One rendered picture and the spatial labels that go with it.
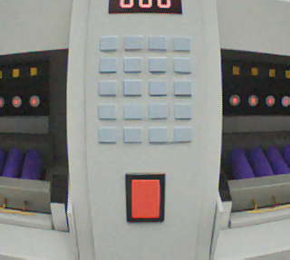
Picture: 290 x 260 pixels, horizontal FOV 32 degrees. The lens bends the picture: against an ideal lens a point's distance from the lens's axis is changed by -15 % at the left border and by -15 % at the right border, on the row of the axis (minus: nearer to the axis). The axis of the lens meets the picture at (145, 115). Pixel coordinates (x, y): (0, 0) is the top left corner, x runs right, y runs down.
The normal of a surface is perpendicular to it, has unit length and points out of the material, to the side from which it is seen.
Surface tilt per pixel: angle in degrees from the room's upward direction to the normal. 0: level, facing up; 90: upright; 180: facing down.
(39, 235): 17
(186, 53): 90
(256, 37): 107
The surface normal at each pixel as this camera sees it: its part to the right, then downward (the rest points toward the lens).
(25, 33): 0.06, 0.36
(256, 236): 0.02, -0.93
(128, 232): 0.06, 0.07
